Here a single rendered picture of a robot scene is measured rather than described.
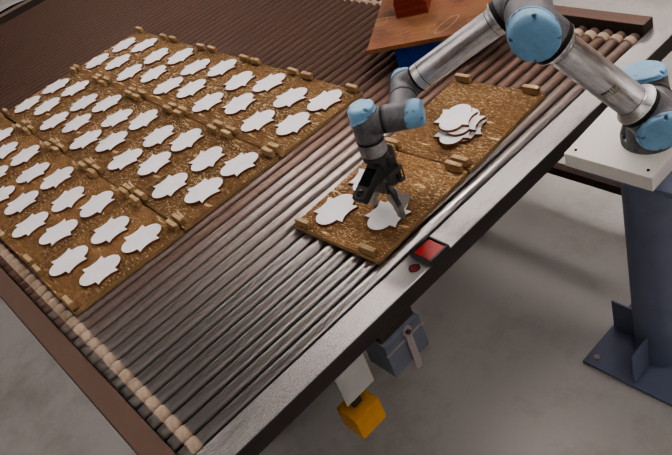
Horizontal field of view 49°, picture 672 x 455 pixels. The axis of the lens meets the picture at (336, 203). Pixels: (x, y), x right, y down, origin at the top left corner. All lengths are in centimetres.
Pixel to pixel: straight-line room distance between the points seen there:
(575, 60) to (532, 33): 14
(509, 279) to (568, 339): 40
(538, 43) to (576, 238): 164
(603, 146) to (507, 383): 101
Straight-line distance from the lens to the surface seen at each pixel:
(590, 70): 184
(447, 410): 279
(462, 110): 238
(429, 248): 198
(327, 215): 217
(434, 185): 216
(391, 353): 193
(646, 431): 268
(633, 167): 213
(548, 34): 175
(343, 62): 303
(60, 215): 285
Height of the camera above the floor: 224
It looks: 36 degrees down
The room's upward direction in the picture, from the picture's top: 21 degrees counter-clockwise
